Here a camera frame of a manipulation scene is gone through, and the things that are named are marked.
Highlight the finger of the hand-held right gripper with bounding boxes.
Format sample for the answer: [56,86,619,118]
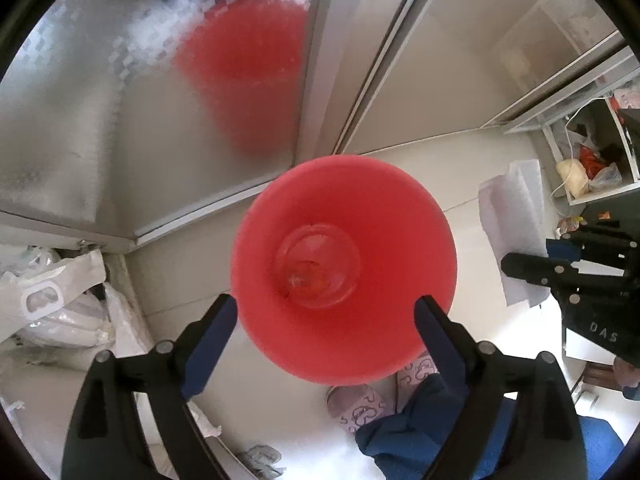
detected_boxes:
[501,253,626,306]
[546,225,632,261]

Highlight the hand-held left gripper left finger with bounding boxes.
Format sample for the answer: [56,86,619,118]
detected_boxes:
[61,293,239,480]

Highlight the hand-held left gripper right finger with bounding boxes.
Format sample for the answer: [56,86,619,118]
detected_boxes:
[414,295,589,480]

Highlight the white foam sheet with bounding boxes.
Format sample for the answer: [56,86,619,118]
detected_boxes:
[478,159,548,307]

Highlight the red plastic bin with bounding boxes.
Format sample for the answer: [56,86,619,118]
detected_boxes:
[230,156,457,386]

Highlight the person's right hand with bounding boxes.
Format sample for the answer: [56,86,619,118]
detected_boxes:
[614,357,640,401]

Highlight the clear plastic bag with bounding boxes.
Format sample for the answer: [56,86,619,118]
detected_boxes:
[590,162,624,192]

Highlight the red orange packet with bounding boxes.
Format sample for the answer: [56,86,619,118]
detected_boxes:
[579,142,607,179]

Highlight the person's blue trousers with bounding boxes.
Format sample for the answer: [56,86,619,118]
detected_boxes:
[355,375,626,480]

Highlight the white shelf unit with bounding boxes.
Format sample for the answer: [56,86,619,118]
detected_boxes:
[542,95,640,206]

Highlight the grey crumpled cloth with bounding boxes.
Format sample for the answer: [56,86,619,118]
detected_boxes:
[237,444,284,479]

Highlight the white plastic carrier bag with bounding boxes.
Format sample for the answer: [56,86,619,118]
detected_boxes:
[0,246,109,348]

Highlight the frosted glass sliding door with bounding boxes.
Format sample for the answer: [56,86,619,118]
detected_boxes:
[0,0,431,253]
[295,0,631,161]

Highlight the white cable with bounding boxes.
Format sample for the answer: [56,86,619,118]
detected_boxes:
[552,92,617,197]

